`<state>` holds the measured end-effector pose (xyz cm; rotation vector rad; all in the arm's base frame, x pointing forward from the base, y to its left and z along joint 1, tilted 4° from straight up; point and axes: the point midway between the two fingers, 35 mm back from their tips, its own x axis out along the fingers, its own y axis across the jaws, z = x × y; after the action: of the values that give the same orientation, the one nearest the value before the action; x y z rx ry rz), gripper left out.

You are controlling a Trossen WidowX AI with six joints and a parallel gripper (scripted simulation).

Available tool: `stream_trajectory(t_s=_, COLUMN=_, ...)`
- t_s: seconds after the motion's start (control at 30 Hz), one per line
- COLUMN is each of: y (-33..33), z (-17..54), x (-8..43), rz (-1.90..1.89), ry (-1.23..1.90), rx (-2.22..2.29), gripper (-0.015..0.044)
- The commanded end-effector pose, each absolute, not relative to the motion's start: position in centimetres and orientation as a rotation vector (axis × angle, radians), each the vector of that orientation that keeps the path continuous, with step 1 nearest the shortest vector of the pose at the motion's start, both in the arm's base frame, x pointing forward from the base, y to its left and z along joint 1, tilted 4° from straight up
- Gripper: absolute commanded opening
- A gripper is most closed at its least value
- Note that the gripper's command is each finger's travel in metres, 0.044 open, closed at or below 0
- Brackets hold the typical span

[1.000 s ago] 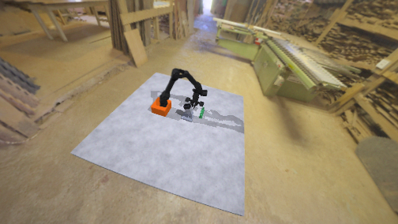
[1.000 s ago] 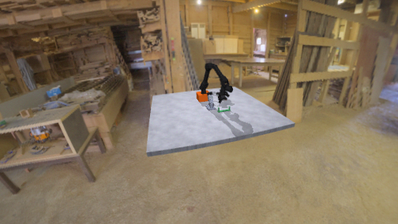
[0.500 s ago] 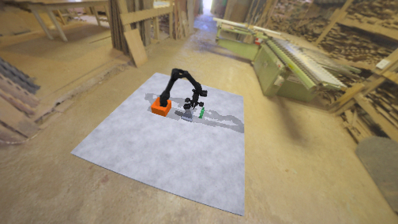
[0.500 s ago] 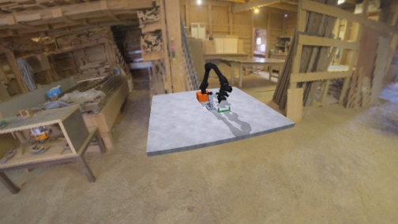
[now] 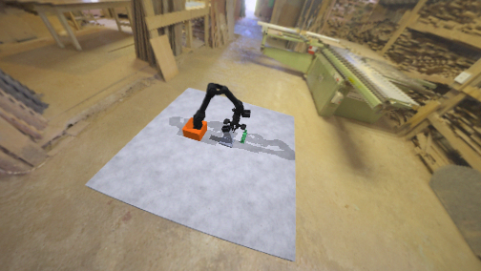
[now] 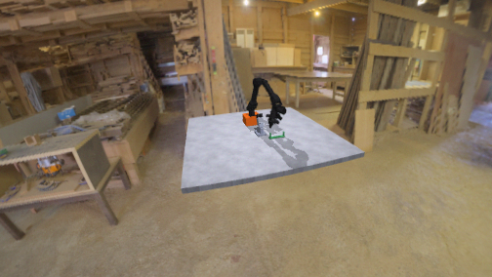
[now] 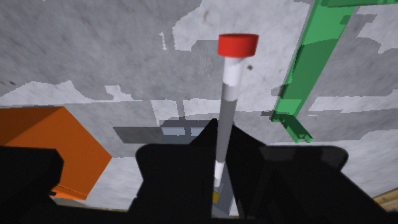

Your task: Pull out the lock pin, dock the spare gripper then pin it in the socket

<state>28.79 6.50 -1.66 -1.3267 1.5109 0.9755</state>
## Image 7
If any long grey pin with red cap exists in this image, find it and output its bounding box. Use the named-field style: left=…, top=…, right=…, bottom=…
left=214, top=33, right=259, bottom=191

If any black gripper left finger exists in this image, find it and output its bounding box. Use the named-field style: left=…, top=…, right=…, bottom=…
left=135, top=118, right=218, bottom=218

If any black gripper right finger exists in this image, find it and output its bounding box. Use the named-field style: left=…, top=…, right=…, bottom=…
left=225, top=125, right=348, bottom=219

